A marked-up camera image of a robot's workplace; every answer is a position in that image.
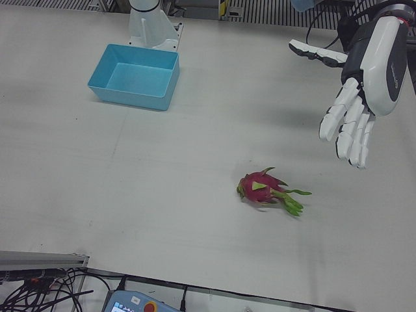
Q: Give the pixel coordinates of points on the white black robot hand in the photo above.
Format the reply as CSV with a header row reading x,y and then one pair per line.
x,y
380,65

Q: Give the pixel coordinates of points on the yellow black striped post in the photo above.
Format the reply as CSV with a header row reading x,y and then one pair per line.
x,y
223,7

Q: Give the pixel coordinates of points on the light blue plastic bin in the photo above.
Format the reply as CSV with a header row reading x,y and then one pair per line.
x,y
130,97

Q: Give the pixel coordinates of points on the aluminium profile bar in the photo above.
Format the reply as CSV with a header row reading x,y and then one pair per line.
x,y
42,258

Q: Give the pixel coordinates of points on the pink dragon fruit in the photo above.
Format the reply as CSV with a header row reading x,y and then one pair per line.
x,y
260,191

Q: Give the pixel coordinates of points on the grey blue teach pendant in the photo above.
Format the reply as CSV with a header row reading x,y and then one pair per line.
x,y
143,300

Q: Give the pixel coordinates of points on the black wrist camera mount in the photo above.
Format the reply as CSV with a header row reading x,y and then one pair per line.
x,y
347,31

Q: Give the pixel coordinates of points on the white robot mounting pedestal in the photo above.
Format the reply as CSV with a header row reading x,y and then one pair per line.
x,y
146,29

